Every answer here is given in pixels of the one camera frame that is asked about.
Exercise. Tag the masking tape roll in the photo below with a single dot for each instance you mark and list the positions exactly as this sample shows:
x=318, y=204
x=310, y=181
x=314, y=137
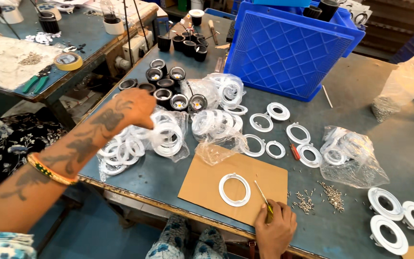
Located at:
x=68, y=62

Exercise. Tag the white rimmed black lamp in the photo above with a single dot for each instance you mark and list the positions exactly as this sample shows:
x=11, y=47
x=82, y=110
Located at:
x=196, y=16

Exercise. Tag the small bag of white rings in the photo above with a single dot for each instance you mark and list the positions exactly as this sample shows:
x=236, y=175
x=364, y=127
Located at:
x=230, y=90

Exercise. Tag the wide bag of white rings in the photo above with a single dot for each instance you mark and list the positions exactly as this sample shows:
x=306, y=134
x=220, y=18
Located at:
x=347, y=158

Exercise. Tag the black cylinders in crate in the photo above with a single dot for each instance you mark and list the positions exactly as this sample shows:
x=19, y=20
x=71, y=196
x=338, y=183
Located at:
x=322, y=9

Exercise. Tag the person's right hand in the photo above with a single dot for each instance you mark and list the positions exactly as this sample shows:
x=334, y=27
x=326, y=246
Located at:
x=275, y=232

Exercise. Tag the large bag of white rings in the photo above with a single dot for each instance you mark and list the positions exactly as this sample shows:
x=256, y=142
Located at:
x=164, y=138

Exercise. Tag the person's left hand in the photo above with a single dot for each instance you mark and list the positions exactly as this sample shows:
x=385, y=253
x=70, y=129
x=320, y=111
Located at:
x=135, y=106

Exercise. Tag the white electrical socket box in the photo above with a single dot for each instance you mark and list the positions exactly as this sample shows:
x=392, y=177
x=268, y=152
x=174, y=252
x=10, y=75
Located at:
x=135, y=46

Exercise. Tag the small pile of metal screws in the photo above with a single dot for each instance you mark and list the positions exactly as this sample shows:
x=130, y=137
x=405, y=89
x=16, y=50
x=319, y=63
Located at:
x=303, y=203

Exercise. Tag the blue plastic crate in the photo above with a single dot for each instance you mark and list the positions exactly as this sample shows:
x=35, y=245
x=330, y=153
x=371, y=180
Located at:
x=286, y=54

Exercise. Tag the crumpled bag of white rings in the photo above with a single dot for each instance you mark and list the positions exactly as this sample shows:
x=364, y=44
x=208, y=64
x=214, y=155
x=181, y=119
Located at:
x=216, y=126

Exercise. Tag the group of black lamp housings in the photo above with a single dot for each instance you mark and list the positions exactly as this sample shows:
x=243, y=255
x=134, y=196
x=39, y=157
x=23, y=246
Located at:
x=164, y=84

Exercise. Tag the empty clear plastic bag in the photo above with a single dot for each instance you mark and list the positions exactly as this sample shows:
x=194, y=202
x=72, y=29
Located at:
x=198, y=90

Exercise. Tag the gold and green bangle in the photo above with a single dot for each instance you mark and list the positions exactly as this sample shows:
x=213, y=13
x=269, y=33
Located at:
x=50, y=173

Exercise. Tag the neighbouring work table with items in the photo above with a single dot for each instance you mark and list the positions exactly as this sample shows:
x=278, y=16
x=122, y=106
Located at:
x=81, y=32

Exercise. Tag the person's left fingers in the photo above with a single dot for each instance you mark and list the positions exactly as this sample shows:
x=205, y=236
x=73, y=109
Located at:
x=151, y=117

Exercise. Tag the long pile of metal screws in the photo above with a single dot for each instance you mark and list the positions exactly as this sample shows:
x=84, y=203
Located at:
x=332, y=197

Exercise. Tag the brown cardboard sheet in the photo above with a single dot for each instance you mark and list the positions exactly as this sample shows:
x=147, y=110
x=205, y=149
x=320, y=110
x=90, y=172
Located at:
x=207, y=180

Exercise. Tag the clear bag of screws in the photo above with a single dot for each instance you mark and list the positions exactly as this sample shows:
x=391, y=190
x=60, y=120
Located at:
x=404, y=86

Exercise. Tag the person's blue floral trousers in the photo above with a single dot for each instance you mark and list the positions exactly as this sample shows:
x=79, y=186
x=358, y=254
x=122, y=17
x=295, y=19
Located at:
x=189, y=241

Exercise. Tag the group of loose white rings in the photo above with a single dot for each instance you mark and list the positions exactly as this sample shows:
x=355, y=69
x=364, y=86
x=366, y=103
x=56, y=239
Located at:
x=298, y=138

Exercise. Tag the person's blue floral sleeve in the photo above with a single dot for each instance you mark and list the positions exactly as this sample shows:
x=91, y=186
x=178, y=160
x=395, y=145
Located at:
x=2, y=246

